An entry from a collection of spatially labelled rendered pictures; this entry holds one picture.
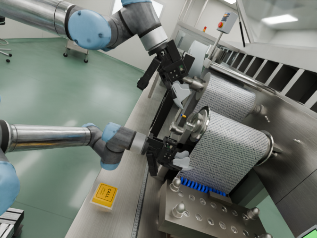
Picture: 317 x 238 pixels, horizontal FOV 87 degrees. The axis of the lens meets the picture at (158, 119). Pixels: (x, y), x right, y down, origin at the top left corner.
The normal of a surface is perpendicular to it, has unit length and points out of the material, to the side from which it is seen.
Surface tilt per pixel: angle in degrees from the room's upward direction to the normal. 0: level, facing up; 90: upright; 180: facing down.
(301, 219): 90
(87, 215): 0
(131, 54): 90
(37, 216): 0
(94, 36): 90
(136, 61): 90
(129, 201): 0
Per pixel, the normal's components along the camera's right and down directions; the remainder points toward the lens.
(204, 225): 0.38, -0.81
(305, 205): -0.92, -0.37
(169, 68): -0.08, 0.44
